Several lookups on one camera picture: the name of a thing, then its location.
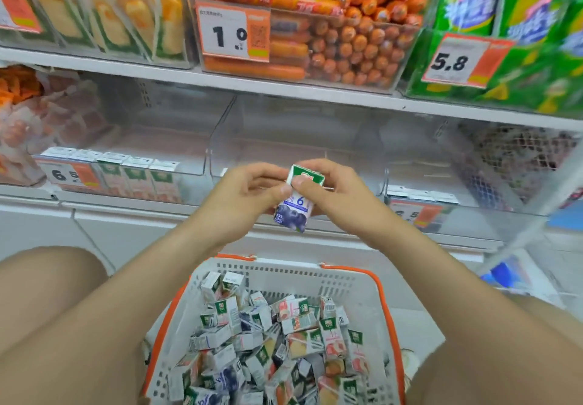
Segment row of yellow food packs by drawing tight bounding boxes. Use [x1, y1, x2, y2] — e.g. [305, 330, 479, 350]
[18, 0, 188, 62]

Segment person's left hand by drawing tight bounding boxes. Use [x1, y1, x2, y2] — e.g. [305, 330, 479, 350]
[200, 161, 293, 248]

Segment person's left leg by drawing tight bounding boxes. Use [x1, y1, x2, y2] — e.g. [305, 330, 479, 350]
[0, 246, 110, 355]

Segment orange white price tag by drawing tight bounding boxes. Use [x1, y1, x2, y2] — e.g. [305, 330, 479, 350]
[0, 0, 43, 34]
[389, 199, 445, 230]
[196, 1, 272, 63]
[36, 159, 103, 192]
[421, 33, 516, 90]

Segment stack of orange sausages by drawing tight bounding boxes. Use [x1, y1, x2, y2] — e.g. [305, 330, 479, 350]
[198, 0, 429, 89]

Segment bin of juice cartons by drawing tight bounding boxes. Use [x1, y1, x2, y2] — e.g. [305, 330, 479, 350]
[39, 146, 183, 204]

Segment person's leg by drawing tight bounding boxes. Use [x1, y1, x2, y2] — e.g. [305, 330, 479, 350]
[0, 246, 110, 355]
[405, 293, 583, 405]

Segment pile of small juice cartons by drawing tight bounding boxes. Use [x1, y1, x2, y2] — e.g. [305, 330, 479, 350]
[166, 270, 372, 405]

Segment blue panel wire basket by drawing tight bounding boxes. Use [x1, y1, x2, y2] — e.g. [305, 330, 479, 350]
[546, 197, 583, 232]
[478, 249, 568, 308]

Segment person's right leg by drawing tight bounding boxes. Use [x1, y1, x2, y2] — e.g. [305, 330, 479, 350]
[405, 293, 583, 405]

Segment person's right forearm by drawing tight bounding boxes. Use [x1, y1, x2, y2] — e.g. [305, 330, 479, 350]
[378, 225, 583, 405]

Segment person's left forearm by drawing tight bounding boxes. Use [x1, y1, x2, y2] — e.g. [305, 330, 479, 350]
[0, 220, 228, 405]

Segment person's right white shoe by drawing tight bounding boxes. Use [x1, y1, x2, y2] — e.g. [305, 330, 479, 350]
[400, 348, 421, 381]

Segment stack of pink snack packets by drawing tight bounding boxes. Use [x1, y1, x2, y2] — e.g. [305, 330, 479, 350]
[0, 71, 112, 187]

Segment white shopping basket orange handles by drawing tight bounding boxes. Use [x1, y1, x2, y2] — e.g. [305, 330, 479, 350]
[140, 254, 407, 405]

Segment heap of orange snack packets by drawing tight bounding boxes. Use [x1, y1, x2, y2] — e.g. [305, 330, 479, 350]
[0, 65, 44, 107]

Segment person's right hand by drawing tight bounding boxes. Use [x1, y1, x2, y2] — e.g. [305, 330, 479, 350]
[290, 158, 403, 249]

